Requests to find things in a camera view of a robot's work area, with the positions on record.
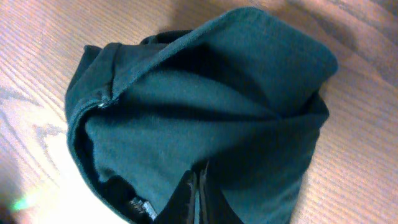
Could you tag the black t-shirt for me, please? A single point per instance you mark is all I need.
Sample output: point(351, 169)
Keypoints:
point(239, 93)

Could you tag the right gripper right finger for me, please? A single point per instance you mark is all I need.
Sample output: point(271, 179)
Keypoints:
point(214, 208)

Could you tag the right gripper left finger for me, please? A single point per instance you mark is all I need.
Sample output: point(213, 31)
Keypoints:
point(180, 209)

